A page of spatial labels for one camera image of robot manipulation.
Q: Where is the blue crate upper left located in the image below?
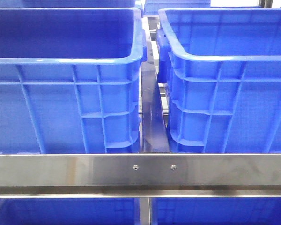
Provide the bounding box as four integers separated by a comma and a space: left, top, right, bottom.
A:
0, 7, 146, 154

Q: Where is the blue crate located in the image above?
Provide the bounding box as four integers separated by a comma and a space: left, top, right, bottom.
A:
154, 197, 281, 225
0, 198, 140, 225
157, 8, 281, 153
144, 0, 211, 15
0, 0, 143, 8
0, 7, 146, 154

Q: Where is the blue crate upper right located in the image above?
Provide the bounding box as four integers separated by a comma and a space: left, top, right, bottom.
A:
157, 8, 281, 153

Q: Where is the blue crate lower right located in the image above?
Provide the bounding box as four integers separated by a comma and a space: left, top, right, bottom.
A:
154, 197, 281, 225

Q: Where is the blue crate far right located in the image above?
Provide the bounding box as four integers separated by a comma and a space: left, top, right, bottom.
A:
144, 0, 211, 15

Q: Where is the blue crate lower left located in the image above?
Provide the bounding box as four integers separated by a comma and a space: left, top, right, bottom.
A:
0, 198, 140, 225

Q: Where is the blue crate far left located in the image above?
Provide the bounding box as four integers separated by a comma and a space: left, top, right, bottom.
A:
0, 0, 143, 8

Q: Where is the steel shelf front rail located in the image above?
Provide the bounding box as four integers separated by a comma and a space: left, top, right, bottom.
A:
0, 153, 281, 198

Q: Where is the steel shelf lower post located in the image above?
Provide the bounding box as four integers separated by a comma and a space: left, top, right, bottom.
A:
139, 197, 152, 225

